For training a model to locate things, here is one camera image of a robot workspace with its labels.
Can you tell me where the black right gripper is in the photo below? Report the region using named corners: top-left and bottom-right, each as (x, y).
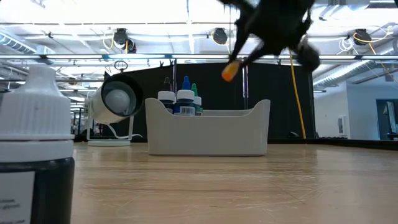
top-left (217, 0), bottom-right (322, 72)

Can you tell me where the green-tipped large dye bottle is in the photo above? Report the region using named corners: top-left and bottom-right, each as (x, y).
top-left (190, 83), bottom-right (205, 116)

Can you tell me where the blue-tipped large dye bottle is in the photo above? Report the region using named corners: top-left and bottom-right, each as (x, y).
top-left (173, 75), bottom-right (196, 116)

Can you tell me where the black-tipped large dye bottle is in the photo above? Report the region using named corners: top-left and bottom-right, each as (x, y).
top-left (157, 77), bottom-right (176, 114)

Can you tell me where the small black dye bottle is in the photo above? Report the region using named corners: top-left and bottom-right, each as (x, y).
top-left (0, 65), bottom-right (75, 224)

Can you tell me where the black partition curtain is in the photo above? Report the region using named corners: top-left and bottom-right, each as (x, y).
top-left (123, 61), bottom-right (315, 144)

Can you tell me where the light grey plastic bin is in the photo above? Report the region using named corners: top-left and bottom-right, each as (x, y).
top-left (144, 98), bottom-right (271, 157)

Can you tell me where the white cylindrical spot lamp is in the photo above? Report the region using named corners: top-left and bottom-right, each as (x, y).
top-left (84, 72), bottom-right (146, 147)

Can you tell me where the blue glass door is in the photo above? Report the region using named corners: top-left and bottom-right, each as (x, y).
top-left (375, 98), bottom-right (398, 141)

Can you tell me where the black ceiling cable reel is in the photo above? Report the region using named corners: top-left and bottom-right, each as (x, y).
top-left (112, 27), bottom-right (137, 54)
top-left (212, 27), bottom-right (229, 46)
top-left (353, 28), bottom-right (373, 47)

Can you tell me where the yellow hanging cable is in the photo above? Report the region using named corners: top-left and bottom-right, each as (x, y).
top-left (288, 49), bottom-right (308, 140)

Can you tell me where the white wall box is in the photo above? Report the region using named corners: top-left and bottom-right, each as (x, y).
top-left (338, 114), bottom-right (348, 135)

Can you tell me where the white lamp cable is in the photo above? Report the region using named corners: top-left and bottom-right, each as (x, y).
top-left (105, 123), bottom-right (144, 140)

